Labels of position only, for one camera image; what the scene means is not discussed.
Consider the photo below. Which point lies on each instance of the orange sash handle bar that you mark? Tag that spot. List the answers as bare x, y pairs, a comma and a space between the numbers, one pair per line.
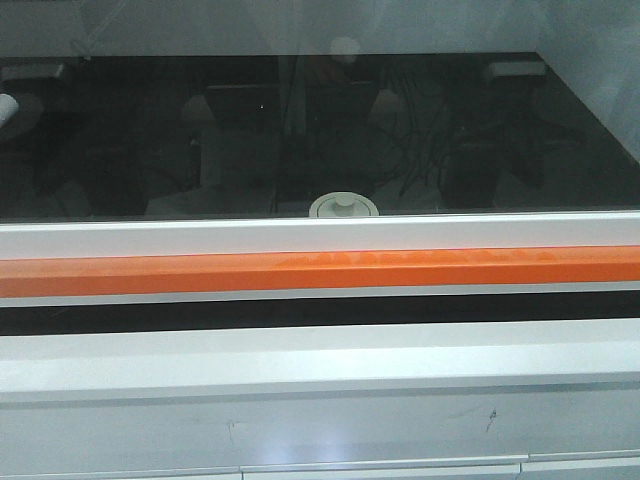
25, 278

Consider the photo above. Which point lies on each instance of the rolled black poster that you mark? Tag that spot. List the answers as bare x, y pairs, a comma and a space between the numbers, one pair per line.
8, 108

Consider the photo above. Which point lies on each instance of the glass jar with white lid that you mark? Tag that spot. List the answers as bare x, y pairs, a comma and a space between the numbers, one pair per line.
342, 205

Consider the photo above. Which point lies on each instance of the glass sash window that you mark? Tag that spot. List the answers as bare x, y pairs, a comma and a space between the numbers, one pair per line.
131, 138

